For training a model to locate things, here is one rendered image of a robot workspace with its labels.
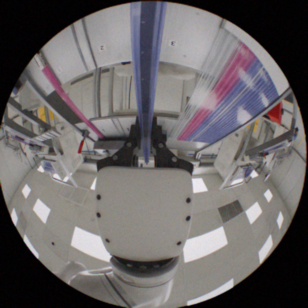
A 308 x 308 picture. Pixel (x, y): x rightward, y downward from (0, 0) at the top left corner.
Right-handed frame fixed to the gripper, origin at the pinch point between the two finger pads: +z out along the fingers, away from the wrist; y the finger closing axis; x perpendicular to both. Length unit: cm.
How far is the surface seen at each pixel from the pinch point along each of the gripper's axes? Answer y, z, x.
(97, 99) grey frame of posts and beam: -32, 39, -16
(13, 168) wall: -771, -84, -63
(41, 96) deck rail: -30.0, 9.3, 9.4
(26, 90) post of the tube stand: -57, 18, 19
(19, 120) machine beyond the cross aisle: -462, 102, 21
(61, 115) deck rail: -30.0, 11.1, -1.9
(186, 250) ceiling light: 78, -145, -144
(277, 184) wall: 849, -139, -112
